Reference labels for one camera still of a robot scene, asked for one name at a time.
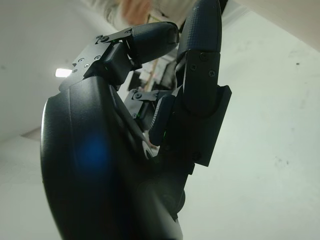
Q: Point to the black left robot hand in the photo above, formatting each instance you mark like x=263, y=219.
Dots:
x=100, y=150

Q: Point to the person's bare hand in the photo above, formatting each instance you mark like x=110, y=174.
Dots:
x=136, y=10

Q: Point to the person's forearm in cream sleeve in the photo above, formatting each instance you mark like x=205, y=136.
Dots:
x=112, y=11

